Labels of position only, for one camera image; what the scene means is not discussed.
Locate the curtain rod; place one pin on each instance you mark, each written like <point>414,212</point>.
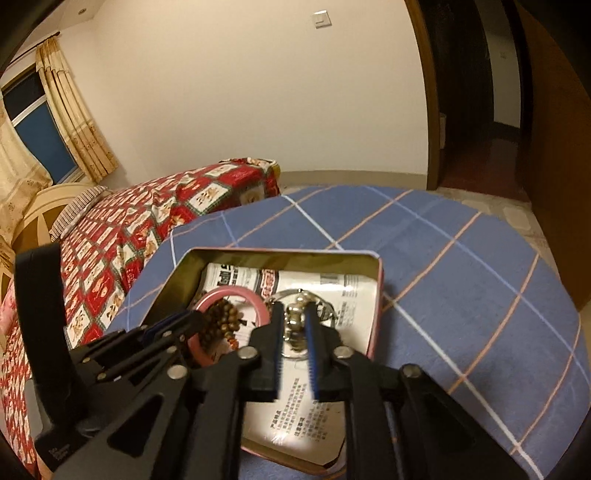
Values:
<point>34,46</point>

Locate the beige floral curtain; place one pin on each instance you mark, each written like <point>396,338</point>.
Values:
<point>18,175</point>
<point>78,120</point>

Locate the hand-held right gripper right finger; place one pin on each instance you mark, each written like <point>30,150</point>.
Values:
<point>314,360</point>

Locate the brown door frame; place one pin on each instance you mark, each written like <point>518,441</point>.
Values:
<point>427,92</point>

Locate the pink pillow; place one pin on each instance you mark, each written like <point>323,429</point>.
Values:
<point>7,309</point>

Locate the white light switch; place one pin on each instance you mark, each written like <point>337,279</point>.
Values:
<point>322,19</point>

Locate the bed with red quilt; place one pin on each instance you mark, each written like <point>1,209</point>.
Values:
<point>138,221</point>

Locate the window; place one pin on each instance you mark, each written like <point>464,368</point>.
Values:
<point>41,134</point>

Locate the pink metal tin box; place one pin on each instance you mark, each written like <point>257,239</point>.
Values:
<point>184,277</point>

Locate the cream wooden headboard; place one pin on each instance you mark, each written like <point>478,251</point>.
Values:
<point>32,221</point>

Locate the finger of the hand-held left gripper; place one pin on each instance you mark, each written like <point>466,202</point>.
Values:
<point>129,371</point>
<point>171,325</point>

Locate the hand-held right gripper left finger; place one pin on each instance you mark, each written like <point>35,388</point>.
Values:
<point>277,355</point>

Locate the striped pillow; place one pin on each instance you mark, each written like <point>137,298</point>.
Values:
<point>74,212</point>

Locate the pink bangle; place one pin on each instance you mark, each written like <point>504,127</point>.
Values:
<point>231,291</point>

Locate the brown wooden door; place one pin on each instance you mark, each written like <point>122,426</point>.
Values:
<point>554,184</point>

